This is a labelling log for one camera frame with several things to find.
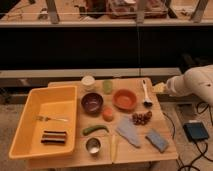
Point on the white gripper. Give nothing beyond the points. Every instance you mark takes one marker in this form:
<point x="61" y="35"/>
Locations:
<point x="159" y="88"/>

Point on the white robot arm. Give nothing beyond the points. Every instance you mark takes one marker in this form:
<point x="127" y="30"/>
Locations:
<point x="196" y="80"/>

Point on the yellow plastic tray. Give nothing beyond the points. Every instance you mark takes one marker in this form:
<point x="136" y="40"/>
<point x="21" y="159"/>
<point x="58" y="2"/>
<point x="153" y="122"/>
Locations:
<point x="47" y="126"/>

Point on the brown grape bunch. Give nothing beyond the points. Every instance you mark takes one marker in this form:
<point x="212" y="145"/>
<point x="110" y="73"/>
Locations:
<point x="141" y="118"/>

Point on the orange bowl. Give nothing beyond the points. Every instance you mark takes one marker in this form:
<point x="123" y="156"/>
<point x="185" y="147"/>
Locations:
<point x="124" y="99"/>

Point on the blue sponge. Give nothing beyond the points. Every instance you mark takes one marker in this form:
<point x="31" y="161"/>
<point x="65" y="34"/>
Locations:
<point x="157" y="140"/>

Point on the green cup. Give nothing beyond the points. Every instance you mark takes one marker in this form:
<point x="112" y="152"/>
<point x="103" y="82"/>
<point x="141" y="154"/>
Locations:
<point x="107" y="86"/>

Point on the black foot pedal box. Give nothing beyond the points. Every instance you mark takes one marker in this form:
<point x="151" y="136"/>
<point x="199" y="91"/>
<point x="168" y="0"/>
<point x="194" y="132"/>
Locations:
<point x="195" y="131"/>

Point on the orange carrot toy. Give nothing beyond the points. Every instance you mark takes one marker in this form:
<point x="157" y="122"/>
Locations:
<point x="107" y="114"/>

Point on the dark purple bowl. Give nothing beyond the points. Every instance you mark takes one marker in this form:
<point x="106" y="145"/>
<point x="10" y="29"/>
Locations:
<point x="92" y="103"/>

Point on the yellow plastic knife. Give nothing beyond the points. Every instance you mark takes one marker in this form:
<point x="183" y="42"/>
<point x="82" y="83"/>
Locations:
<point x="113" y="148"/>

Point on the white lidded cup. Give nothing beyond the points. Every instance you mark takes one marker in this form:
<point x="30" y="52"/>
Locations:
<point x="88" y="82"/>

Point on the green cucumber toy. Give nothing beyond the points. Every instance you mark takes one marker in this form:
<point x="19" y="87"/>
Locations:
<point x="93" y="128"/>

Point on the small steel cup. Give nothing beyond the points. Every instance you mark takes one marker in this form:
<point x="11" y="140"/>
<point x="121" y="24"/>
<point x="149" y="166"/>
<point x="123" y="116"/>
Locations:
<point x="93" y="146"/>

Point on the dark brown striped block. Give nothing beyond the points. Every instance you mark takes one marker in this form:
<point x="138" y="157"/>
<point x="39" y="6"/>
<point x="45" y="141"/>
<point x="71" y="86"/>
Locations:
<point x="54" y="137"/>

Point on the silver fork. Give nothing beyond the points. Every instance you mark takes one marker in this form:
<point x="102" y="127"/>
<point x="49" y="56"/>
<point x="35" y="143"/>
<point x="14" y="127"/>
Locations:
<point x="45" y="118"/>

